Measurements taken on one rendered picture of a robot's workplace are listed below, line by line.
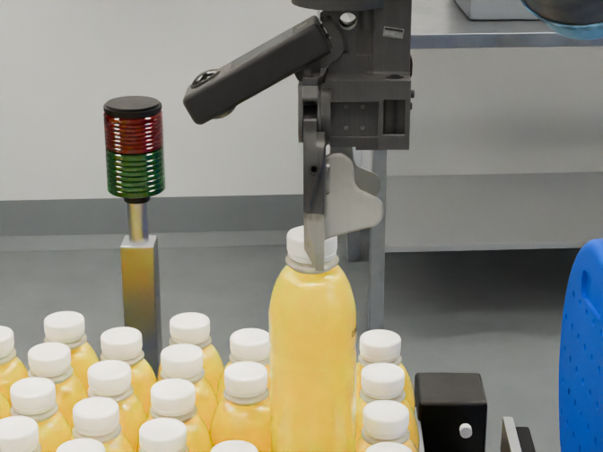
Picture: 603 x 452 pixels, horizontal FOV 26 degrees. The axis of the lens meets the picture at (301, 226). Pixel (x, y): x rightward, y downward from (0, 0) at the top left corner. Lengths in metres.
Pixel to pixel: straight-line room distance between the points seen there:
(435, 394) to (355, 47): 0.50
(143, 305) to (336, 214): 0.56
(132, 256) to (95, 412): 0.37
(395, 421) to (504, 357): 2.63
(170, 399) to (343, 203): 0.27
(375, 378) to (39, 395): 0.29
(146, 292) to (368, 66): 0.60
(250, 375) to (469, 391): 0.28
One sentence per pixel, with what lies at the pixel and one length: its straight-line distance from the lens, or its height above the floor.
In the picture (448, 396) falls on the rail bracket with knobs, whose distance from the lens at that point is 1.34.
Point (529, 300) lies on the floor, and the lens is 4.09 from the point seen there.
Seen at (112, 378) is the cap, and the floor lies 1.09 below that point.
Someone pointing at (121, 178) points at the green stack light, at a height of 1.18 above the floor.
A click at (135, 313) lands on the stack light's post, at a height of 1.02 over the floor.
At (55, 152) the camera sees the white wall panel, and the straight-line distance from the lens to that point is 4.48.
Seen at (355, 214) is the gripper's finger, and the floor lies 1.30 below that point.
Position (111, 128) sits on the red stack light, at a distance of 1.41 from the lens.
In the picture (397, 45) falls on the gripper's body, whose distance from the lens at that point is 0.95.
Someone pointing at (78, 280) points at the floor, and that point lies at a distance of 4.24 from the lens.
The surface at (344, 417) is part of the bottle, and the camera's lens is 1.05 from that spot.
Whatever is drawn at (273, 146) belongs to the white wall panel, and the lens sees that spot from 4.45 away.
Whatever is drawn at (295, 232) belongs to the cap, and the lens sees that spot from 1.01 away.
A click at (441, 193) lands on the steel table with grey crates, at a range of 4.11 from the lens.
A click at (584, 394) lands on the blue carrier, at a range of 1.16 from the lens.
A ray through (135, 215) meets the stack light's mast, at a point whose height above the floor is 1.13.
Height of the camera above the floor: 1.63
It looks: 21 degrees down
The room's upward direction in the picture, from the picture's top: straight up
